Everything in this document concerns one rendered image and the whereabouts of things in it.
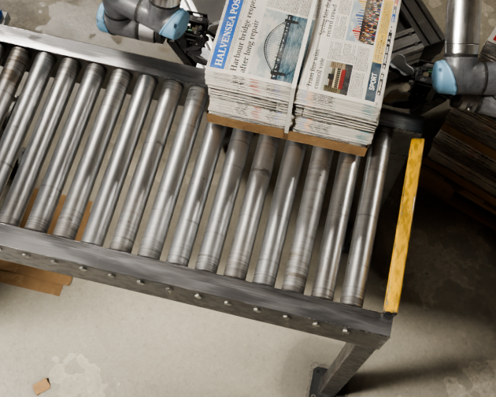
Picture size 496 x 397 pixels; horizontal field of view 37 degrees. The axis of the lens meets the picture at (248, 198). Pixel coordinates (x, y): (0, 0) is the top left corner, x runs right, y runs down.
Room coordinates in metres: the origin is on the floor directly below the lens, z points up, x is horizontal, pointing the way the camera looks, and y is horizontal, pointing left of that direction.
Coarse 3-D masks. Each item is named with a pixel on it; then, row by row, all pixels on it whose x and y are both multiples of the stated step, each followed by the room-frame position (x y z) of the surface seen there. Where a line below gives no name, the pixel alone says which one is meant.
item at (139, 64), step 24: (0, 24) 1.09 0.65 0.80; (24, 48) 1.03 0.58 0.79; (48, 48) 1.03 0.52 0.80; (72, 48) 1.03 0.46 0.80; (96, 48) 1.04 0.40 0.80; (144, 72) 0.98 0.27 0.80; (168, 72) 0.98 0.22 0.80; (192, 72) 0.99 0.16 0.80; (384, 120) 0.90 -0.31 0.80; (408, 120) 0.91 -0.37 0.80; (408, 144) 0.87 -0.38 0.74
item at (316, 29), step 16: (304, 0) 1.05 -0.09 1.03; (320, 0) 1.05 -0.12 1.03; (304, 16) 1.01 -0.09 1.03; (320, 16) 1.01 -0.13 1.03; (304, 32) 0.96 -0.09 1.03; (320, 32) 0.96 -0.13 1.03; (288, 64) 0.88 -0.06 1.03; (304, 64) 0.88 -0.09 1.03; (288, 80) 0.84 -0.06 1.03; (304, 80) 0.84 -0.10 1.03; (288, 96) 0.82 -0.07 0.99; (304, 96) 0.82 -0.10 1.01
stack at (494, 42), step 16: (464, 112) 1.12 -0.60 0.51; (464, 128) 1.11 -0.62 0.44; (480, 128) 1.09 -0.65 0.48; (432, 144) 1.14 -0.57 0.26; (448, 144) 1.12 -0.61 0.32; (464, 144) 1.10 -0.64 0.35; (432, 160) 1.13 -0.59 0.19; (448, 160) 1.11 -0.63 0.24; (464, 160) 1.09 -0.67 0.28; (480, 160) 1.07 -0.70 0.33; (432, 176) 1.11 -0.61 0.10; (464, 176) 1.07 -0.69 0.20; (480, 176) 1.05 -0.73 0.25; (432, 192) 1.10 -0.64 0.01; (448, 192) 1.07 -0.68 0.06; (464, 192) 1.05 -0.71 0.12; (464, 208) 1.04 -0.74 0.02
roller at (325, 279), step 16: (352, 160) 0.79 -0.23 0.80; (336, 176) 0.75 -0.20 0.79; (352, 176) 0.75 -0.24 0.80; (336, 192) 0.70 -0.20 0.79; (352, 192) 0.71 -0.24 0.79; (336, 208) 0.66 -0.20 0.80; (336, 224) 0.62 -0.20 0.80; (336, 240) 0.58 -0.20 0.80; (320, 256) 0.55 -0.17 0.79; (336, 256) 0.55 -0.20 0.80; (320, 272) 0.51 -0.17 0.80; (336, 272) 0.51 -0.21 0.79; (320, 288) 0.47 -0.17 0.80
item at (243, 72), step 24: (240, 0) 1.03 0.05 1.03; (264, 0) 1.03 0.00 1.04; (288, 0) 1.04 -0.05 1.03; (240, 24) 0.97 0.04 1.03; (264, 24) 0.97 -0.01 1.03; (288, 24) 0.98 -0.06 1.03; (216, 48) 0.90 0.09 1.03; (240, 48) 0.91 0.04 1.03; (264, 48) 0.91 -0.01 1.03; (288, 48) 0.92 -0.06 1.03; (216, 72) 0.85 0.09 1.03; (240, 72) 0.85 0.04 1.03; (264, 72) 0.85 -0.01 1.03; (216, 96) 0.85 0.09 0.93; (240, 96) 0.84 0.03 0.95; (264, 96) 0.83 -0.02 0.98; (240, 120) 0.84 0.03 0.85; (264, 120) 0.84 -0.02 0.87
